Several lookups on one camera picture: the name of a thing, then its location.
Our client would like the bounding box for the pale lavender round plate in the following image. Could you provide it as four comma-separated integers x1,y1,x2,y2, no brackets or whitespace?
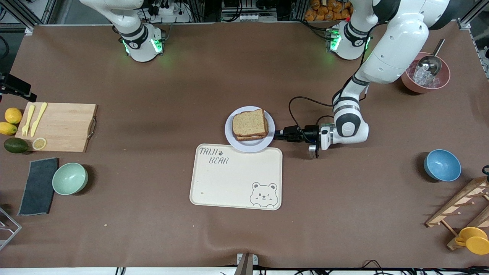
225,106,275,153

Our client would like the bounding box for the brown bread slice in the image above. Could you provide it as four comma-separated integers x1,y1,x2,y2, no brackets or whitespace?
232,109,269,138

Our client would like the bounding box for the cream bear print tray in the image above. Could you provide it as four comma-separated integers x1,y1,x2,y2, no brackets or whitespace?
189,144,283,210

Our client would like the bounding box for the pink bowl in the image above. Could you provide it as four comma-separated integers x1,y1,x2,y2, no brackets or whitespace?
401,52,451,94

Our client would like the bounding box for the pile of orange buns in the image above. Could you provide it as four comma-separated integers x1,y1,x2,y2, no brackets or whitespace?
304,0,354,22

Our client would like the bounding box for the blue bowl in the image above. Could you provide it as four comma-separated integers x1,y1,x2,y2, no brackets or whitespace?
423,149,462,182

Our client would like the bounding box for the metal scoop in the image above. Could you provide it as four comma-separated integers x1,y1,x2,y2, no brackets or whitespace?
415,39,446,79

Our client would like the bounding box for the wooden rack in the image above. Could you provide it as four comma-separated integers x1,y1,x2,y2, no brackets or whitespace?
425,176,489,251

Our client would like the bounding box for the white power strip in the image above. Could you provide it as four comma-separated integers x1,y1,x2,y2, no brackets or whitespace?
153,5,191,23

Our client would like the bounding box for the yellow cup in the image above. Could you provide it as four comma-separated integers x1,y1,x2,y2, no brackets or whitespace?
455,227,489,255

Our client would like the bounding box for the wooden cutting board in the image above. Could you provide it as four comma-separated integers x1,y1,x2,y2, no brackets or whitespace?
15,102,98,153

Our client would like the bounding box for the mint green bowl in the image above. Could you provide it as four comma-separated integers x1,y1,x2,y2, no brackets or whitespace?
52,163,89,196

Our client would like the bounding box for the yellow plastic knife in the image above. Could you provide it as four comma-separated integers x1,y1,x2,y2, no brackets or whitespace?
31,102,48,137

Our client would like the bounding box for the dark grey cloth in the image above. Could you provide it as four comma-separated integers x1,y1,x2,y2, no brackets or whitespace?
18,158,59,216

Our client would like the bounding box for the yellow plastic fork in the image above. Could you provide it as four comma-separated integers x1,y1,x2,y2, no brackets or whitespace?
22,105,36,137

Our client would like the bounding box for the green avocado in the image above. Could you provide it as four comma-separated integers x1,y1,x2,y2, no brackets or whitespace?
4,137,29,154

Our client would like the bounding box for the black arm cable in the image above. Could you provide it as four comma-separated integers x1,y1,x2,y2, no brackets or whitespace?
288,96,337,132

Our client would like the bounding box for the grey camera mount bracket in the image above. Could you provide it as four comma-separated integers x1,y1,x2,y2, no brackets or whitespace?
234,253,259,275

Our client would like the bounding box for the black camera device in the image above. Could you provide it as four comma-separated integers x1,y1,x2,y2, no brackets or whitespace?
0,73,37,103

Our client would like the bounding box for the metal wire rack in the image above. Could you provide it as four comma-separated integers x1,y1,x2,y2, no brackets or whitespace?
0,207,22,251

